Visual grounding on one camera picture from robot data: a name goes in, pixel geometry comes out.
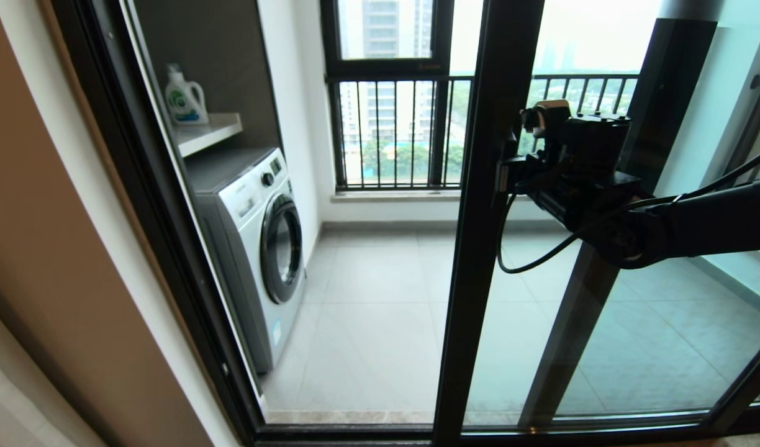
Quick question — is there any dark door handle lever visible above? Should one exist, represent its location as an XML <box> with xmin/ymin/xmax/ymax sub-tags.
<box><xmin>491</xmin><ymin>129</ymin><xmax>517</xmax><ymax>210</ymax></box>

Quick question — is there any dark framed sliding glass door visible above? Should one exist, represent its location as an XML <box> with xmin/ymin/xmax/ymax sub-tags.
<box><xmin>431</xmin><ymin>0</ymin><xmax>760</xmax><ymax>445</ymax></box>

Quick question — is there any long grey stone window sill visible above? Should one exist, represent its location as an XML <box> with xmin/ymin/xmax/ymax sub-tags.
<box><xmin>330</xmin><ymin>189</ymin><xmax>542</xmax><ymax>205</ymax></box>

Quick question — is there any long dark metal balcony railing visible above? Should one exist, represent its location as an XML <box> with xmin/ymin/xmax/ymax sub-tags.
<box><xmin>338</xmin><ymin>73</ymin><xmax>640</xmax><ymax>189</ymax></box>

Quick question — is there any white front-loading washing machine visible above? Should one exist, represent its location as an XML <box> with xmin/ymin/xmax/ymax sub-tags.
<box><xmin>186</xmin><ymin>146</ymin><xmax>307</xmax><ymax>375</ymax></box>

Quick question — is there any white laundry detergent bottle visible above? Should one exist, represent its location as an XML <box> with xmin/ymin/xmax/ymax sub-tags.
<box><xmin>164</xmin><ymin>63</ymin><xmax>209</xmax><ymax>125</ymax></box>

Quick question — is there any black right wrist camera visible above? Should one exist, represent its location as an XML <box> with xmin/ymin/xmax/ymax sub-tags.
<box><xmin>520</xmin><ymin>99</ymin><xmax>633</xmax><ymax>176</ymax></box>

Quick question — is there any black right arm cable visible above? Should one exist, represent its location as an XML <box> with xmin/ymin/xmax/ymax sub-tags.
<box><xmin>495</xmin><ymin>144</ymin><xmax>760</xmax><ymax>275</ymax></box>

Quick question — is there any dark window frame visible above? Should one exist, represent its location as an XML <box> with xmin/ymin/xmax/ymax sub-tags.
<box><xmin>321</xmin><ymin>0</ymin><xmax>454</xmax><ymax>191</ymax></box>

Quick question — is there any white wall shelf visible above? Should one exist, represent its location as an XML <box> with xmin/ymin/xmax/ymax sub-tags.
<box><xmin>175</xmin><ymin>112</ymin><xmax>244</xmax><ymax>157</ymax></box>

